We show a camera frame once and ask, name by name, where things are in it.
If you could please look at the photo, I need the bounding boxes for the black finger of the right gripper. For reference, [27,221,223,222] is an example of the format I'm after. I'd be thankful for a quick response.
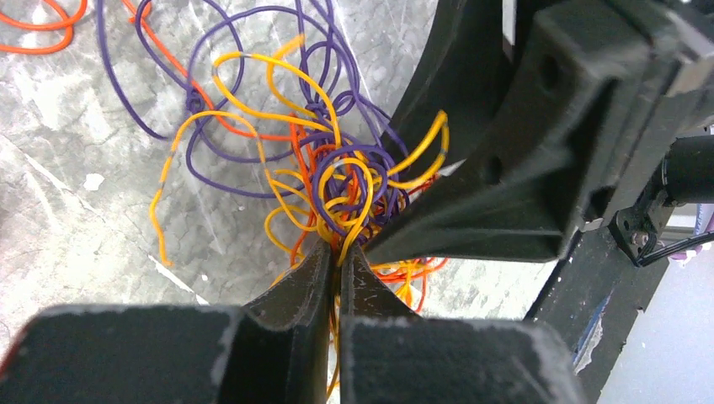
[365,1,713,263]

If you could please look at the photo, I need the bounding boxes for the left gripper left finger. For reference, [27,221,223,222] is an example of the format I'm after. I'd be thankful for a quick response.
[1,242,333,403]

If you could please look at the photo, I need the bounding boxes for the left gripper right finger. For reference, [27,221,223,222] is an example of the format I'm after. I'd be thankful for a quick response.
[338,246,586,403]

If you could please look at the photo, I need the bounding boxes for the purple cable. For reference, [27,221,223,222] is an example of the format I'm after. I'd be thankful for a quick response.
[95,0,411,241]

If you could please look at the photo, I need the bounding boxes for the orange cable bundle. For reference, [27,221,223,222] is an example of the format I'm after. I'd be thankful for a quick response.
[0,0,450,313]

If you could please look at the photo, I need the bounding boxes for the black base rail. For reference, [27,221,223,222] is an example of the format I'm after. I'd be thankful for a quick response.
[525,228,669,403]

